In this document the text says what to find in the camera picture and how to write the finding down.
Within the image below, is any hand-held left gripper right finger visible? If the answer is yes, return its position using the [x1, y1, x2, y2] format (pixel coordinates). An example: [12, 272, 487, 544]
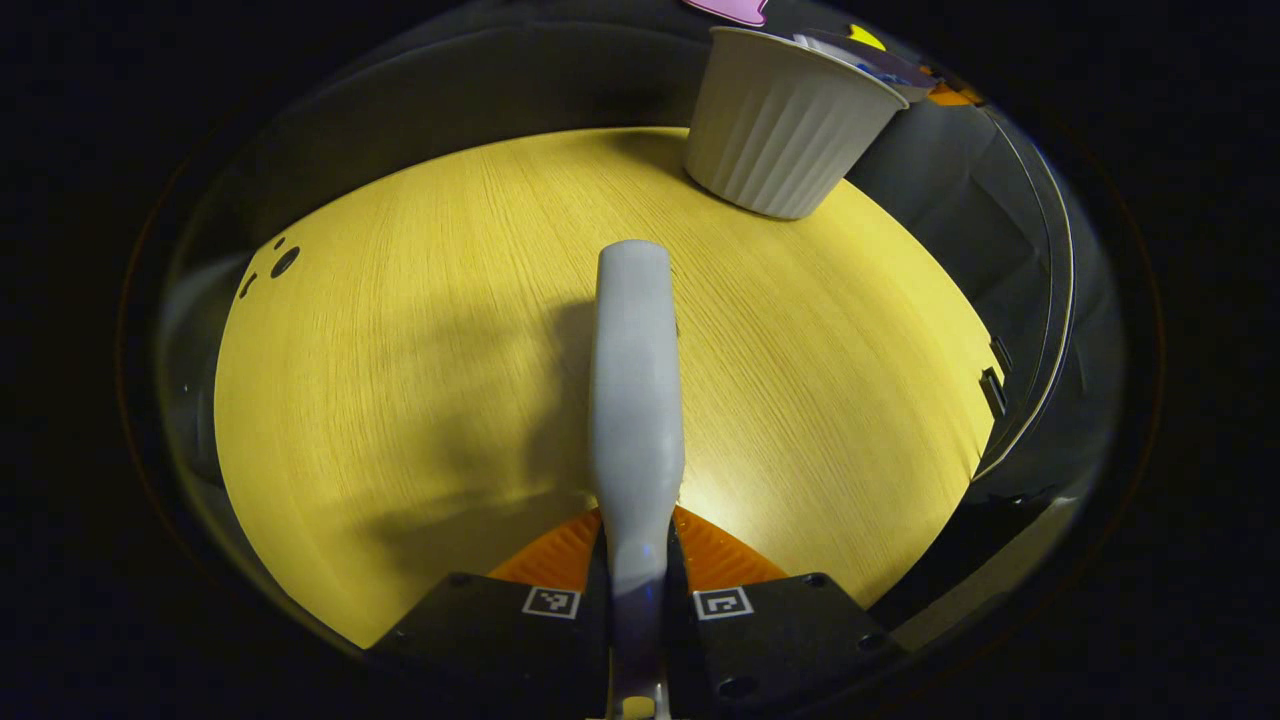
[665, 505, 906, 719]

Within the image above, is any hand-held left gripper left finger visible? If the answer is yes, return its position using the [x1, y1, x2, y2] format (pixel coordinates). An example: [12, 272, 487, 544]
[365, 508, 611, 720]

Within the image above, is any grey plastic dustpan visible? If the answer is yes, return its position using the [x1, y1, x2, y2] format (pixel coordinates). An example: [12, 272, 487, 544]
[793, 28, 941, 106]

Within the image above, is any white ribbed garbage bin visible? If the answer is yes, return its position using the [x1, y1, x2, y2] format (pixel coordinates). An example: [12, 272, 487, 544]
[685, 27, 911, 221]

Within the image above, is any wooden desktop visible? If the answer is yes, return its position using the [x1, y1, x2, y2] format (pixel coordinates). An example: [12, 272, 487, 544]
[213, 125, 1006, 651]

